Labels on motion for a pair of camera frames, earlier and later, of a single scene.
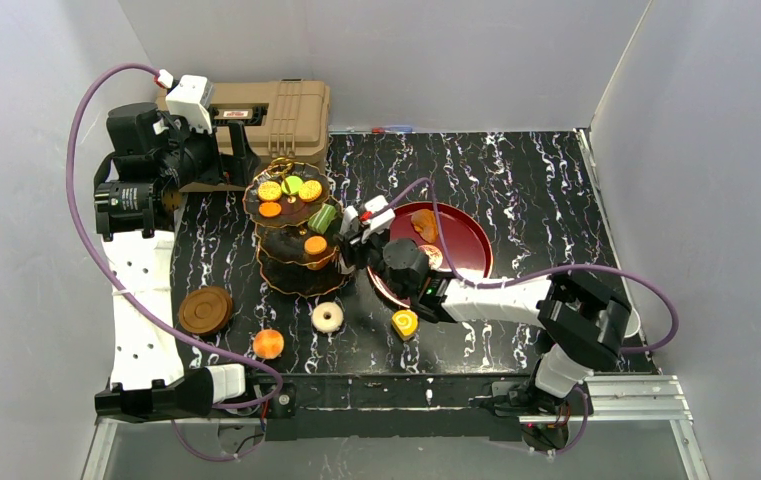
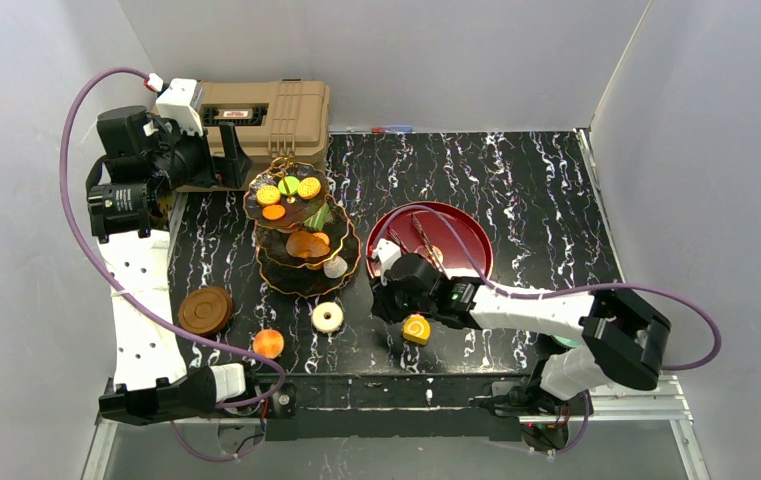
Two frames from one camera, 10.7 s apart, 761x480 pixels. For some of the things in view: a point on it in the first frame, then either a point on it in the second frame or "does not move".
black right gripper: x=356 y=246 to x=392 y=299
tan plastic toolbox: x=286 y=119 does not move
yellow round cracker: x=269 y=190 does not move
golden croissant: x=425 y=224 to x=307 y=245
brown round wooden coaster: x=205 y=310 does not move
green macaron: x=294 y=184 does not move
